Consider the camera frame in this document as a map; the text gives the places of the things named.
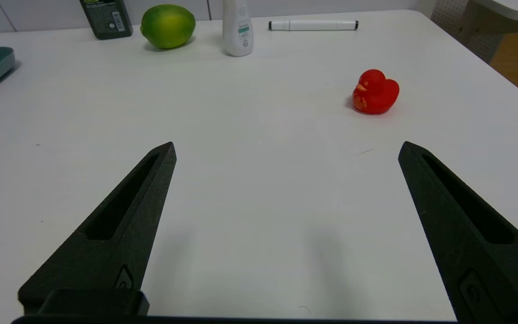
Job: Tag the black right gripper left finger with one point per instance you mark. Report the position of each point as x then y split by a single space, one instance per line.
124 234

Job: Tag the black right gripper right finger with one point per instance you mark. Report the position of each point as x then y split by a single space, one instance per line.
466 234

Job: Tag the red rubber duck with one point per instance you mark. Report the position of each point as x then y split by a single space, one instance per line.
375 93

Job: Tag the perforated grey panel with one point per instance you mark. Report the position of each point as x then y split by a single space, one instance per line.
463 22

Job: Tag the green lime fruit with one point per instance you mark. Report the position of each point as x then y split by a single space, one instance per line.
167 26

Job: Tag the dark pump bottle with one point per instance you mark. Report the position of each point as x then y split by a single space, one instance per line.
106 19

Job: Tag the white bottle silver cap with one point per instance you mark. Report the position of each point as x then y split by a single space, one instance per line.
237 28

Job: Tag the white marker pen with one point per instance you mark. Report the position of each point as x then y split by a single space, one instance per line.
313 25

